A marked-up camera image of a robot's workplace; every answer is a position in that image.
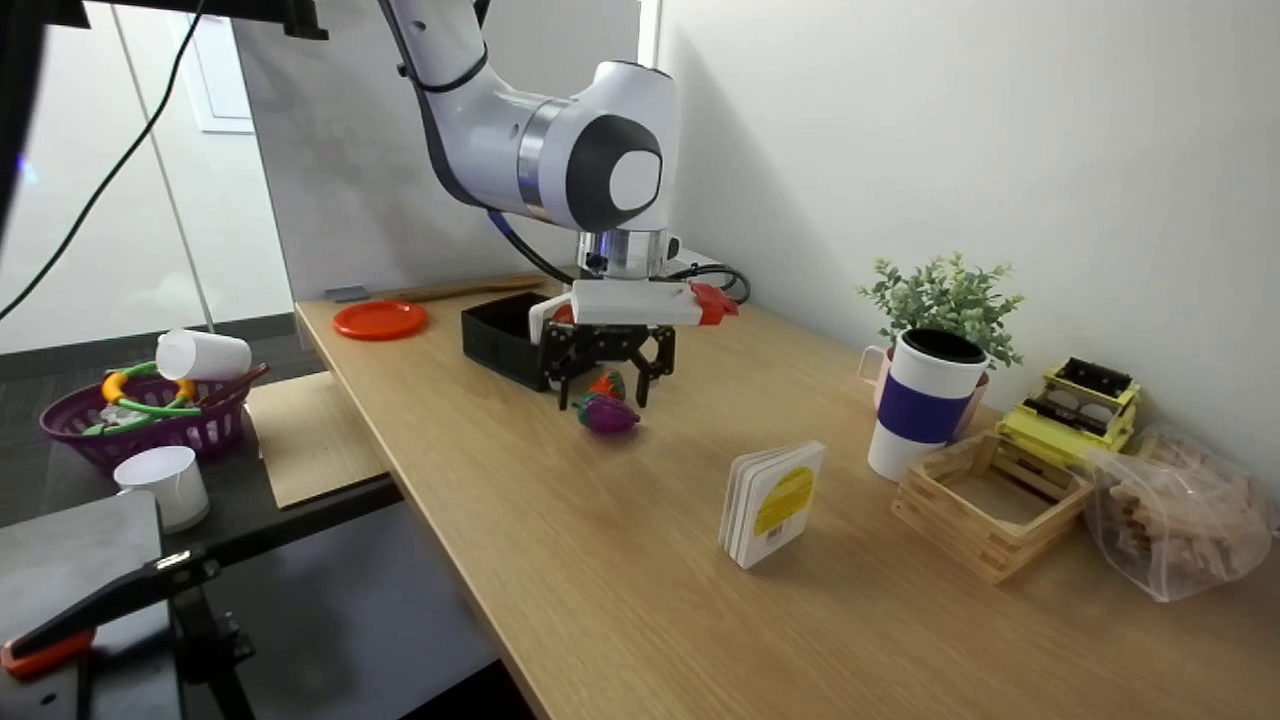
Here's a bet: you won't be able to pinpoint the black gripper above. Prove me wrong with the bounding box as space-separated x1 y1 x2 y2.
539 324 674 411

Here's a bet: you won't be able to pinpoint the purple toy grapes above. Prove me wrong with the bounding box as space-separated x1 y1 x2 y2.
576 395 641 435

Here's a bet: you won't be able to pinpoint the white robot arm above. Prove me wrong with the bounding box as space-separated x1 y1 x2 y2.
379 0 697 404

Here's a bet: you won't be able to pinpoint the black box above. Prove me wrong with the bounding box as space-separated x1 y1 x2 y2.
461 291 546 390

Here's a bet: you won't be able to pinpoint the yellow white board book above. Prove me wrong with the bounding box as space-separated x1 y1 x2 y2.
718 438 824 566

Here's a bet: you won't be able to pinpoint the red toy strawberry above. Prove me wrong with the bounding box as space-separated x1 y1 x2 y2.
586 373 624 400

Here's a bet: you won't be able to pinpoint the orange round plate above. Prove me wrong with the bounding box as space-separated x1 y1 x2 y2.
331 300 429 339

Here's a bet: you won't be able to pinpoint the cardboard sheet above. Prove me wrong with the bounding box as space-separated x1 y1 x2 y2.
248 373 383 509

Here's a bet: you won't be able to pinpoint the white purple plant pot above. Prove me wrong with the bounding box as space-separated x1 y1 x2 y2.
865 327 989 478

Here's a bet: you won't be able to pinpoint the green artificial plant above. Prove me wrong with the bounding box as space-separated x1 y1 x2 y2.
865 252 1024 367

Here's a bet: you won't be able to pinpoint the wooden crate tray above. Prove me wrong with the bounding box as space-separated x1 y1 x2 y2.
891 430 1092 585

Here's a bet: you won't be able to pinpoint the white paper cup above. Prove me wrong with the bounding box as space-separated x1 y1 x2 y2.
156 327 250 381

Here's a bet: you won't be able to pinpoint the white cylinder cup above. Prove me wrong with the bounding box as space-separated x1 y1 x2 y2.
111 442 210 532

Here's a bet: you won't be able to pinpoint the black tripod stand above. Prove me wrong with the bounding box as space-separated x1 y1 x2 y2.
0 478 399 720

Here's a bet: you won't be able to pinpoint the yellow black device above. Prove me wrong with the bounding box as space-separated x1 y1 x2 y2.
999 355 1138 469

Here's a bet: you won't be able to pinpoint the purple plastic basket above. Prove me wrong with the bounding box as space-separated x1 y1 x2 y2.
41 367 259 471

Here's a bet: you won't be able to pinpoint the clear bag of snacks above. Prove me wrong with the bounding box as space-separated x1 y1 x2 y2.
1082 429 1273 604

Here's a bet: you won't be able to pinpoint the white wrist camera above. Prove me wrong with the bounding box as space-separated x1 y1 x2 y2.
572 280 700 324

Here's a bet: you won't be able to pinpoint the black cable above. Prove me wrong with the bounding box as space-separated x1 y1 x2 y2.
0 0 210 324

